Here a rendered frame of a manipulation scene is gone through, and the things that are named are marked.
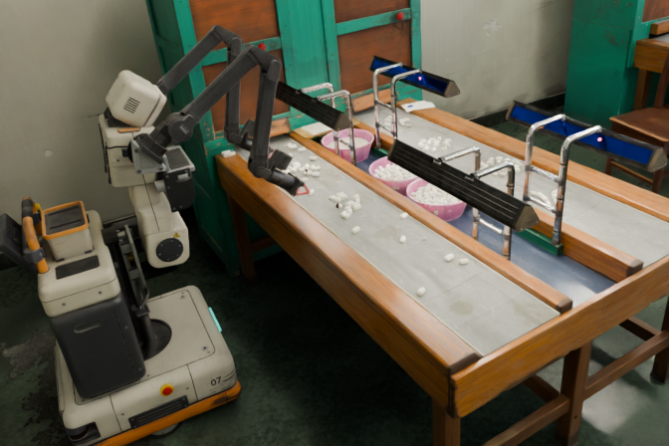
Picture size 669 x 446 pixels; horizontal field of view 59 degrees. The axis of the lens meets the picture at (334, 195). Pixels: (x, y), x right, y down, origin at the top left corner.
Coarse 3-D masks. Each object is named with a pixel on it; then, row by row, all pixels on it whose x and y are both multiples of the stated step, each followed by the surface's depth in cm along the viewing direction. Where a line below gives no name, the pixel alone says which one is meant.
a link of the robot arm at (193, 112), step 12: (252, 48) 197; (240, 60) 198; (252, 60) 199; (264, 60) 200; (228, 72) 198; (240, 72) 200; (216, 84) 198; (228, 84) 200; (204, 96) 198; (216, 96) 199; (192, 108) 197; (204, 108) 199; (180, 120) 195; (192, 120) 197; (168, 132) 196; (180, 132) 196; (192, 132) 198
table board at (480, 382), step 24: (624, 288) 184; (648, 288) 192; (576, 312) 175; (600, 312) 182; (624, 312) 190; (528, 336) 167; (552, 336) 172; (576, 336) 180; (480, 360) 161; (504, 360) 164; (528, 360) 171; (552, 360) 178; (456, 384) 157; (480, 384) 162; (504, 384) 169; (456, 408) 161
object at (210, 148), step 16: (400, 96) 345; (416, 96) 351; (352, 112) 340; (368, 112) 338; (192, 144) 321; (208, 144) 295; (224, 144) 299; (192, 160) 333; (208, 160) 298; (192, 176) 346; (208, 176) 304; (208, 192) 323; (224, 192) 312; (208, 208) 335; (224, 208) 316; (208, 224) 348; (224, 224) 319; (256, 224) 330; (208, 240) 355; (224, 240) 323; (224, 256) 331; (256, 256) 338
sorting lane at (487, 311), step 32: (320, 160) 286; (320, 192) 256; (352, 192) 254; (352, 224) 230; (384, 224) 228; (416, 224) 226; (384, 256) 209; (416, 256) 207; (416, 288) 191; (448, 288) 190; (480, 288) 188; (512, 288) 187; (448, 320) 176; (480, 320) 175; (512, 320) 174; (544, 320) 173; (480, 352) 163
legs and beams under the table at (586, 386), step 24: (240, 216) 306; (240, 240) 312; (264, 240) 321; (648, 336) 243; (576, 360) 198; (624, 360) 221; (528, 384) 228; (576, 384) 203; (600, 384) 215; (552, 408) 205; (576, 408) 209; (456, 432) 175; (504, 432) 198; (528, 432) 200; (576, 432) 217
